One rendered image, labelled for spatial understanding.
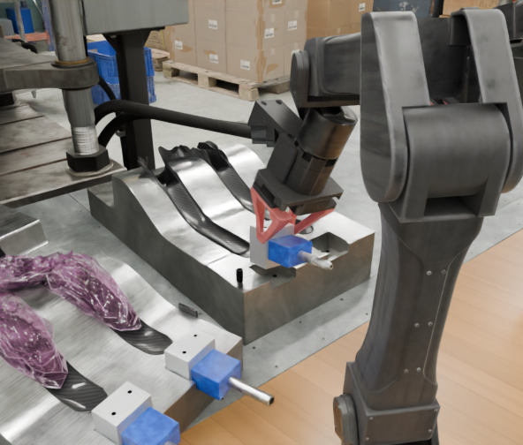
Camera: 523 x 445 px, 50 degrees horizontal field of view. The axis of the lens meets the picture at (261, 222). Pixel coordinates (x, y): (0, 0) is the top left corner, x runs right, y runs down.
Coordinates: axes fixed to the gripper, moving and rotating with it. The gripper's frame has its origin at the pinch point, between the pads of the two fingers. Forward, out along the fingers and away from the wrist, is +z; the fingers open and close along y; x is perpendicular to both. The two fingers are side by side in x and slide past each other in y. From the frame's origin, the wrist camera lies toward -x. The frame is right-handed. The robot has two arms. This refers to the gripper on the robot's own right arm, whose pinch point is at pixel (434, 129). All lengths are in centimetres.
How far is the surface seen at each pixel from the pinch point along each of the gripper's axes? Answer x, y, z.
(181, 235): -5, 57, 10
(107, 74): -266, -111, 216
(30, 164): -61, 53, 51
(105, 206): -24, 58, 23
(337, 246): 11.2, 40.6, 2.4
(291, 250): 11, 56, -6
